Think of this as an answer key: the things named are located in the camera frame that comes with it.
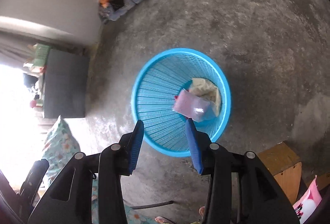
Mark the clear plastic zip bag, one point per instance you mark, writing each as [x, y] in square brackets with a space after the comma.
[194, 107]

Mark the yellow paper bag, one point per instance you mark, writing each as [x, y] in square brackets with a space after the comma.
[207, 90]

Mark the grey cabinet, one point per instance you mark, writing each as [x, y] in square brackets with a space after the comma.
[65, 84]

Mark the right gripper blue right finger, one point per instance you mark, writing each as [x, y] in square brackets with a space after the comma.
[261, 199]

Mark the wooden stool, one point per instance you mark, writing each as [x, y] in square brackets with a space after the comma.
[285, 166]

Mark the pink floral pillow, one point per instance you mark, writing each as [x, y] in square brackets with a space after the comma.
[308, 203]

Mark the blue plastic waste basket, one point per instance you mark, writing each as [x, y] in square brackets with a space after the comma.
[160, 80]

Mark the green plastic basket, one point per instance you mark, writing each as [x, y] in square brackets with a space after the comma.
[41, 54]

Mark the floral blue quilt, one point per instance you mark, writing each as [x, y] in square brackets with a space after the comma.
[60, 146]

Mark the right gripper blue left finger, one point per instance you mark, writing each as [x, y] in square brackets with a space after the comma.
[69, 197]

